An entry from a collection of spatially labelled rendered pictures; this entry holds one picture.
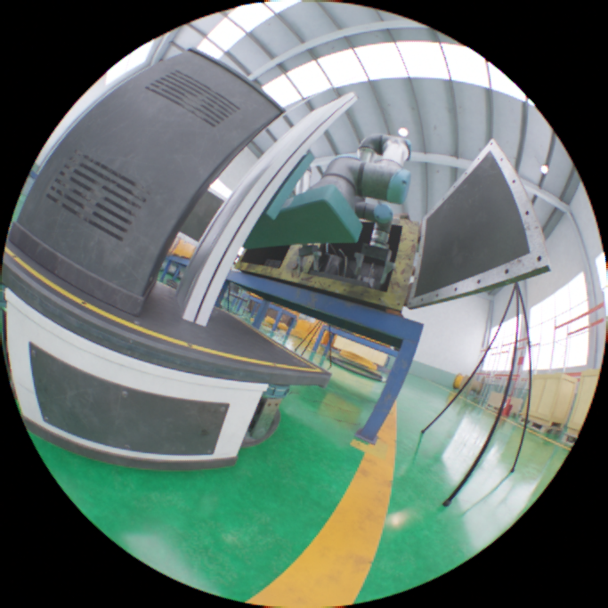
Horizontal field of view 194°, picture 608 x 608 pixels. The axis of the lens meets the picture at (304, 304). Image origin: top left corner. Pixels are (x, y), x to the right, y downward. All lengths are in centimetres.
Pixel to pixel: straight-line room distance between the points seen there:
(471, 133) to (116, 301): 941
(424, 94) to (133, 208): 868
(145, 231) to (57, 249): 17
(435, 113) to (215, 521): 925
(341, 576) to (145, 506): 37
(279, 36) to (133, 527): 1006
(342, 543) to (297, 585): 15
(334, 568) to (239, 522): 21
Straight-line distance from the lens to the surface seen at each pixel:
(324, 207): 41
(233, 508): 47
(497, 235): 59
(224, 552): 43
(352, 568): 50
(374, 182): 54
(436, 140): 927
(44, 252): 37
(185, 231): 174
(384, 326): 92
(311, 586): 46
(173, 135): 37
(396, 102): 880
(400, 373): 90
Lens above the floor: 41
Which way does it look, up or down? 7 degrees up
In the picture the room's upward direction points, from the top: 23 degrees clockwise
